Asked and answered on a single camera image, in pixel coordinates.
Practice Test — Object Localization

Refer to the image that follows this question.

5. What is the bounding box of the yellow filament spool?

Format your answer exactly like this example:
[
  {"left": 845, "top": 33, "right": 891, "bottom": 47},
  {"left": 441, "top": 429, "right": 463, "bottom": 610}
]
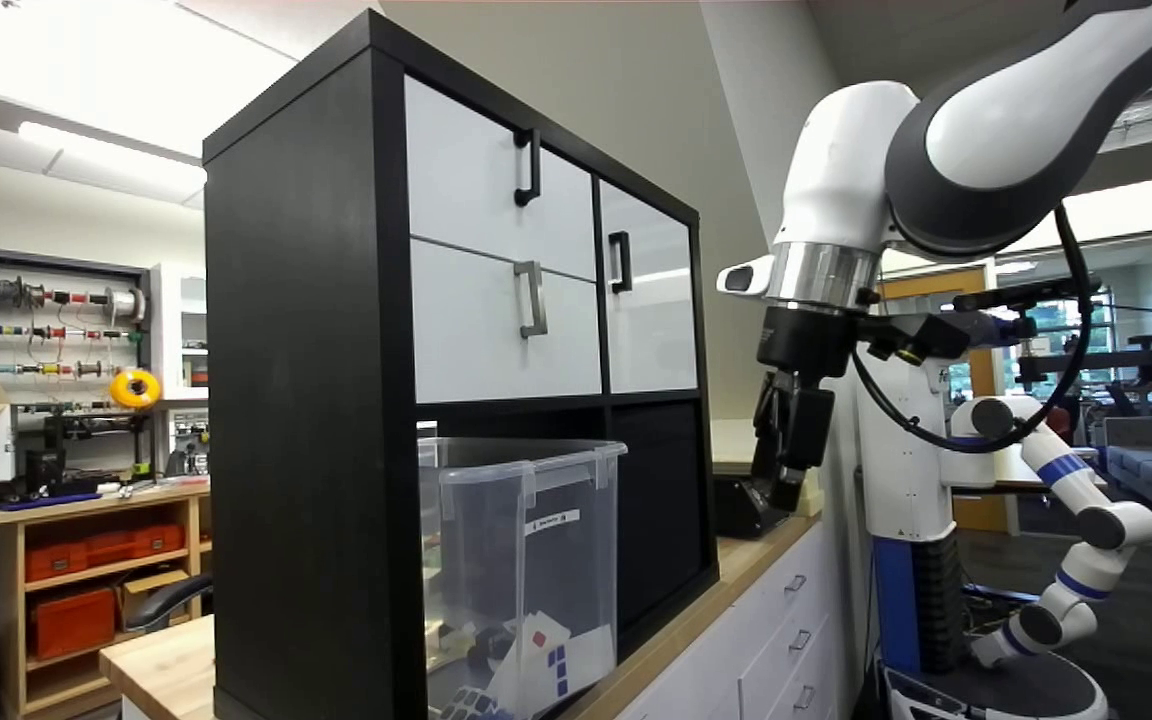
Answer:
[{"left": 109, "top": 363, "right": 166, "bottom": 415}]

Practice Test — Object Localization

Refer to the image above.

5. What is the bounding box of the long red toolbox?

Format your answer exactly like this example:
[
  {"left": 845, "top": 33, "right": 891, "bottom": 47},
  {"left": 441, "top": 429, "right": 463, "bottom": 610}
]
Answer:
[{"left": 22, "top": 519, "right": 189, "bottom": 589}]

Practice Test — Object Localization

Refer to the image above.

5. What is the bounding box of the clear plastic storage container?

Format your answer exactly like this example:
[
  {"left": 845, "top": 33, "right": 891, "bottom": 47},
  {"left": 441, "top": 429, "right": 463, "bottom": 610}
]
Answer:
[{"left": 410, "top": 432, "right": 630, "bottom": 720}]

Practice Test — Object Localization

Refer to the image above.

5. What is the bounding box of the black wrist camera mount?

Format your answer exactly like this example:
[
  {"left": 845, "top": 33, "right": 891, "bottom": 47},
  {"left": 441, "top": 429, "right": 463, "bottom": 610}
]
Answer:
[{"left": 860, "top": 302, "right": 1039, "bottom": 368}]

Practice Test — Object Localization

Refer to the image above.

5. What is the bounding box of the black cabinet door handle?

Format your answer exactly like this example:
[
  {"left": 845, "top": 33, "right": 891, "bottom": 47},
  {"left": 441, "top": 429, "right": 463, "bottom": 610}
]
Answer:
[{"left": 605, "top": 227, "right": 635, "bottom": 297}]

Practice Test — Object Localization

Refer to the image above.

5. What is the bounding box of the black office chair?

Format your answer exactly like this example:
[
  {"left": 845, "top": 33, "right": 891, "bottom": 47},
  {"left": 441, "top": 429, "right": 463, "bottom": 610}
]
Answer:
[{"left": 119, "top": 570, "right": 217, "bottom": 639}]

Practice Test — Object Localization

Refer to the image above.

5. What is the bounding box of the small red toolbox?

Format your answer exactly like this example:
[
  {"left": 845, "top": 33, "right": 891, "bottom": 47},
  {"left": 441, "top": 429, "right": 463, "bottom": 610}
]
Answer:
[{"left": 29, "top": 583, "right": 122, "bottom": 658}]

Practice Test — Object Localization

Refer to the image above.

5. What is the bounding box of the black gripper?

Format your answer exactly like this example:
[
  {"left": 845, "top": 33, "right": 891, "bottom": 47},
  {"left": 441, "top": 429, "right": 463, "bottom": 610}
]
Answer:
[{"left": 747, "top": 298, "right": 865, "bottom": 511}]

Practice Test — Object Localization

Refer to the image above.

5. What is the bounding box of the wooden workbench with shelves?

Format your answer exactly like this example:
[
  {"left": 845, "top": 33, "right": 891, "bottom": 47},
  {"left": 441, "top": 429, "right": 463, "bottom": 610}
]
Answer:
[{"left": 0, "top": 476, "right": 217, "bottom": 720}]

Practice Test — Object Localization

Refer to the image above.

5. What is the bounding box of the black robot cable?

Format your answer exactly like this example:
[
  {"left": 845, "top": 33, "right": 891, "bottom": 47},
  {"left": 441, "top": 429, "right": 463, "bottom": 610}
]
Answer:
[{"left": 848, "top": 195, "right": 1096, "bottom": 455}]

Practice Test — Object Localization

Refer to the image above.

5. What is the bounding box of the white box with blue squares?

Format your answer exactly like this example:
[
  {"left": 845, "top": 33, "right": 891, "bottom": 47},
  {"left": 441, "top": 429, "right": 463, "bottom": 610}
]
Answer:
[{"left": 487, "top": 609, "right": 576, "bottom": 716}]

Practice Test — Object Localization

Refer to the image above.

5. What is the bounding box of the white and blue mobile robot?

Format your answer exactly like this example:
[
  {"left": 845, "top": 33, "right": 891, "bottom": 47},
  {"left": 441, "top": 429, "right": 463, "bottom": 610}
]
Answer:
[{"left": 853, "top": 352, "right": 1152, "bottom": 720}]

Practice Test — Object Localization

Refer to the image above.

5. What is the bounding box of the black drawer handle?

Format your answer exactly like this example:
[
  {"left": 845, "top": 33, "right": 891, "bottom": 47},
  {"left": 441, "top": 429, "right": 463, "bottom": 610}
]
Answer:
[{"left": 509, "top": 123, "right": 546, "bottom": 210}]

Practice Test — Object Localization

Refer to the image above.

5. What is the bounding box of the black and white cabinet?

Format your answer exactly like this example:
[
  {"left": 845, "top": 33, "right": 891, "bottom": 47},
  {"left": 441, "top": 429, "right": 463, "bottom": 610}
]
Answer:
[{"left": 201, "top": 6, "right": 725, "bottom": 720}]

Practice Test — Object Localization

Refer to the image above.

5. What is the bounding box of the black benchtop machine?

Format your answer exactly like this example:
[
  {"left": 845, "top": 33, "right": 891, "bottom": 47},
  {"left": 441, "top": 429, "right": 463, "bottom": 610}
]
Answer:
[{"left": 10, "top": 403, "right": 159, "bottom": 506}]

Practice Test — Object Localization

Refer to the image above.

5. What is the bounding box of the white counter with wooden top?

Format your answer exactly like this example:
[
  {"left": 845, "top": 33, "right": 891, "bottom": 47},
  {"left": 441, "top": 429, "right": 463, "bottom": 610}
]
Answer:
[{"left": 94, "top": 511, "right": 865, "bottom": 720}]

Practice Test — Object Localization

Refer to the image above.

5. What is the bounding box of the grey pegboard tool rack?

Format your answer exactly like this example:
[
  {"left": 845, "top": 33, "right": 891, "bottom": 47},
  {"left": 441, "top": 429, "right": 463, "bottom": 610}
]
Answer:
[{"left": 0, "top": 244, "right": 159, "bottom": 403}]

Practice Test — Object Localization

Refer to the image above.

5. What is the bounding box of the silver drawer handle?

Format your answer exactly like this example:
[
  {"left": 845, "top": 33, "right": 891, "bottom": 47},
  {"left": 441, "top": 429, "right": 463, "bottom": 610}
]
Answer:
[{"left": 512, "top": 255, "right": 550, "bottom": 338}]

